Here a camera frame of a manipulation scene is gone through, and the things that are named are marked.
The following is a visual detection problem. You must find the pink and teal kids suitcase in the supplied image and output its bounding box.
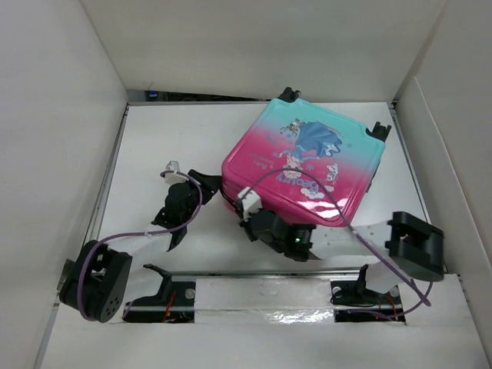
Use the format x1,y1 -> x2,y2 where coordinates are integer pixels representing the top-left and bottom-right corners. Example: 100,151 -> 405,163
221,87 -> 391,227

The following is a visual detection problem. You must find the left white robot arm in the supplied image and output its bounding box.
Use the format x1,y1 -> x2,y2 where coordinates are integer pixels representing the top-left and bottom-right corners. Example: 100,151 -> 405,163
59,168 -> 221,323

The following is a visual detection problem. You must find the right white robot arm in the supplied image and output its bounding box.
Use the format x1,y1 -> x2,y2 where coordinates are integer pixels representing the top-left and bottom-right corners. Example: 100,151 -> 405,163
240,209 -> 444,302

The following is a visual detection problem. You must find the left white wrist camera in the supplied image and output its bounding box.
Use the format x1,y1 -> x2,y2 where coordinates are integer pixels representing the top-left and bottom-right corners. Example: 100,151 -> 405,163
160,161 -> 188,185

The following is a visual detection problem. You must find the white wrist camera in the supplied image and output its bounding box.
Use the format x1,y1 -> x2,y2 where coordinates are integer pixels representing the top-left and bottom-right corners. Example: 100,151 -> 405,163
160,161 -> 188,185
234,187 -> 262,221

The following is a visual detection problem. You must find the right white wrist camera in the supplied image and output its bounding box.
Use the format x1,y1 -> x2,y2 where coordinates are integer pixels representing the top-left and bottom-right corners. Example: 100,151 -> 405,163
234,187 -> 262,221

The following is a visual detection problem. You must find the aluminium front rail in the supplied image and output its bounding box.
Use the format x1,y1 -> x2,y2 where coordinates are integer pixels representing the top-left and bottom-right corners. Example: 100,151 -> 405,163
172,268 -> 360,278

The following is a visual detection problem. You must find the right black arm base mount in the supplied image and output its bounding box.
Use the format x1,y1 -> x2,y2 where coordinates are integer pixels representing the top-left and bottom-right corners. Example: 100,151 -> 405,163
331,275 -> 405,323

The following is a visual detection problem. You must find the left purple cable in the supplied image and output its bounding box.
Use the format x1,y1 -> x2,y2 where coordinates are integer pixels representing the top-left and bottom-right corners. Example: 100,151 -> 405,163
76,171 -> 204,321

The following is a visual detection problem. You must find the purple cable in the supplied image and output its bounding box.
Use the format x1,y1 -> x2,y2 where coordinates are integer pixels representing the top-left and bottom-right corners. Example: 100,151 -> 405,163
76,171 -> 204,321
245,168 -> 432,320

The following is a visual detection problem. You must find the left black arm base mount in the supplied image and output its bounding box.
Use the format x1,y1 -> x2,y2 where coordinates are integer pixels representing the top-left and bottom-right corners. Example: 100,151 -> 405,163
121,264 -> 196,324

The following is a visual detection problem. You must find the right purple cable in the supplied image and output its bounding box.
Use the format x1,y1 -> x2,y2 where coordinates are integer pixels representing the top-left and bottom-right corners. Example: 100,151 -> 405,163
245,168 -> 432,320

